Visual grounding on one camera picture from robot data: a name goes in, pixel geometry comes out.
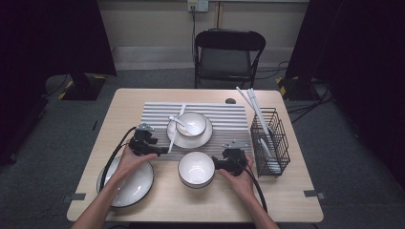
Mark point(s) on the grey white striped placemat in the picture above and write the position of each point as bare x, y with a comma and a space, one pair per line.
229, 127

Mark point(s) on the beige wall conduit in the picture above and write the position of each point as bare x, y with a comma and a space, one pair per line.
218, 16

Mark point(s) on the dark round table grommet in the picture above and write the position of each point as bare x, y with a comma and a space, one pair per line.
230, 101

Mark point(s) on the grey floor tape piece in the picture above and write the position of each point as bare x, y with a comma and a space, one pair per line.
74, 197
313, 194

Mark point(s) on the black floor tape strip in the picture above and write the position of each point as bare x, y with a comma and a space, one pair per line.
94, 125

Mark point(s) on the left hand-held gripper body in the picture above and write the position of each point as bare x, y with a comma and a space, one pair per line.
143, 143

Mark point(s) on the grey round floor base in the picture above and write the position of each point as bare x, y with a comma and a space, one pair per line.
55, 86

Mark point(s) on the white plate with black rim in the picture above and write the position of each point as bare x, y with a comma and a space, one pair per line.
140, 187
197, 141

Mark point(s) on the white ceramic spoon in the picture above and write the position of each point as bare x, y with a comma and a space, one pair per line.
173, 119
274, 166

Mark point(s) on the black folding chair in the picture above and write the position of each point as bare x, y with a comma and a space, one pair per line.
224, 62

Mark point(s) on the black curtain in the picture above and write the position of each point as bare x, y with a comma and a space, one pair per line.
366, 63
47, 38

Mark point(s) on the person's left hand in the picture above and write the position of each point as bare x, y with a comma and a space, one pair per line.
133, 163

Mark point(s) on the person's right hand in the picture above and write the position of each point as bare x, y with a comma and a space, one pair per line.
243, 184

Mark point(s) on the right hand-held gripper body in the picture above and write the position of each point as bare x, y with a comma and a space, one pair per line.
235, 159

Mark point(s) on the white bowl with black rim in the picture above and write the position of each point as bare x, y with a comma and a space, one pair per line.
196, 186
196, 167
196, 122

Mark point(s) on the white wall socket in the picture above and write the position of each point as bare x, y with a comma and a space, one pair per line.
198, 5

